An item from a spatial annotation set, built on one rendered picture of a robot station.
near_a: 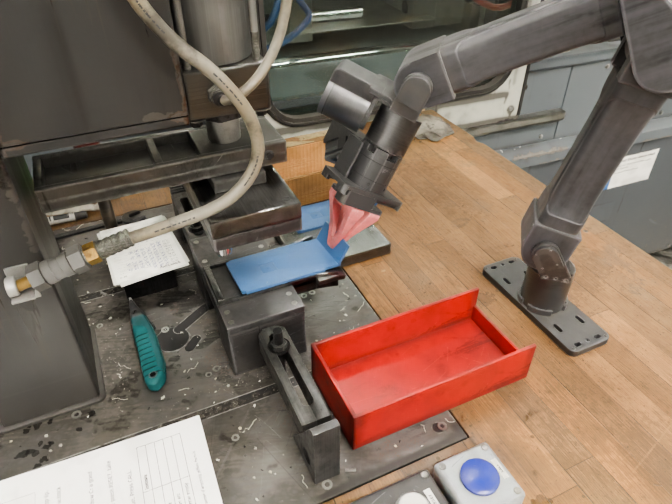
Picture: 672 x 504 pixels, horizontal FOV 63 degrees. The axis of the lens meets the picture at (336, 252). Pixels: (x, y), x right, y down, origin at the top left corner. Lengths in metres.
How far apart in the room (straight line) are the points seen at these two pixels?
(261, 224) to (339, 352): 0.21
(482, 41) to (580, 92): 1.16
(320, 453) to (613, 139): 0.47
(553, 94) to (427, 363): 1.15
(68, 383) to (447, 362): 0.47
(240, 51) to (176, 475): 0.45
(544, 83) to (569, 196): 0.98
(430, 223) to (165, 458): 0.59
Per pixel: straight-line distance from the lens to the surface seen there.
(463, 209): 1.05
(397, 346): 0.76
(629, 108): 0.69
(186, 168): 0.61
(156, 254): 0.87
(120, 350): 0.81
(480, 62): 0.66
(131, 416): 0.73
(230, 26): 0.57
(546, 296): 0.82
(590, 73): 1.80
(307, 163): 1.12
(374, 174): 0.71
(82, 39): 0.53
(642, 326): 0.90
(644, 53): 0.65
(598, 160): 0.72
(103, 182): 0.60
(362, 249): 0.89
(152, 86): 0.54
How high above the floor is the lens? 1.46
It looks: 38 degrees down
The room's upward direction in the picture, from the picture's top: straight up
